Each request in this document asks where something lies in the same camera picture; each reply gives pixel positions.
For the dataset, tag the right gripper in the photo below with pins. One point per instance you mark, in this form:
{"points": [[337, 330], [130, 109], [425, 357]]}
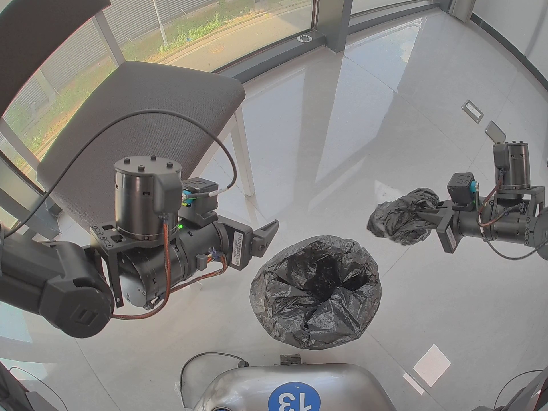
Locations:
{"points": [[492, 227]]}

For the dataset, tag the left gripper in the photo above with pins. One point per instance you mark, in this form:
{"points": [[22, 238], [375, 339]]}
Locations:
{"points": [[192, 255]]}

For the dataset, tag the black plastic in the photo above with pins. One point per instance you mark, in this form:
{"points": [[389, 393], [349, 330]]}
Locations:
{"points": [[394, 221]]}

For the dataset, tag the black plastic bag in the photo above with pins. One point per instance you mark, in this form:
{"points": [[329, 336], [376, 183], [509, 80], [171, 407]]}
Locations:
{"points": [[299, 315]]}

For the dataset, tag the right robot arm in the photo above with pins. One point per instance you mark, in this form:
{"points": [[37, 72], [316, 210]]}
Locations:
{"points": [[511, 165]]}

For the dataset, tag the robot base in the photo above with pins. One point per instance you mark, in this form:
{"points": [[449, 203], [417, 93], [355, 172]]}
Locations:
{"points": [[299, 383]]}

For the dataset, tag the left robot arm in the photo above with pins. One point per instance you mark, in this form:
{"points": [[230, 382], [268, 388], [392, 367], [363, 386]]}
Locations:
{"points": [[64, 281]]}

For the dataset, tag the grey chair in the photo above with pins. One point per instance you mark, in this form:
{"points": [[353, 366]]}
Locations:
{"points": [[150, 101]]}

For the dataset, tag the window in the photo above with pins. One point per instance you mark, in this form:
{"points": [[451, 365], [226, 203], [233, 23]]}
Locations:
{"points": [[334, 7]]}

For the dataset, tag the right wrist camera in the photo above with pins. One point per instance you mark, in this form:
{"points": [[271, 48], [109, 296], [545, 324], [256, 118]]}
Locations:
{"points": [[460, 184]]}

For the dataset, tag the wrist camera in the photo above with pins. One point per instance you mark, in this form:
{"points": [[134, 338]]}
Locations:
{"points": [[460, 184], [201, 191]]}

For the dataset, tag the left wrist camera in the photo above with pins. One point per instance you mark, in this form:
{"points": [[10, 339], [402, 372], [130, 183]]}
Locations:
{"points": [[201, 191]]}

